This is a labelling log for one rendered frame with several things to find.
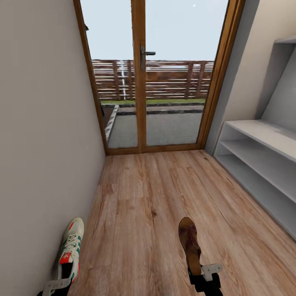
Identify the sandal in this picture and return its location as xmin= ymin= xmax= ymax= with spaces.
xmin=178 ymin=217 xmax=203 ymax=276

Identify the gym shoe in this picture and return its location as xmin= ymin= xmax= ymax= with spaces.
xmin=57 ymin=217 xmax=85 ymax=284

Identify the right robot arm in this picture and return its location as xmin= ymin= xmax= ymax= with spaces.
xmin=188 ymin=263 xmax=223 ymax=296

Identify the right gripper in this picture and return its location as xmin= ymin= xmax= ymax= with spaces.
xmin=188 ymin=268 xmax=221 ymax=296

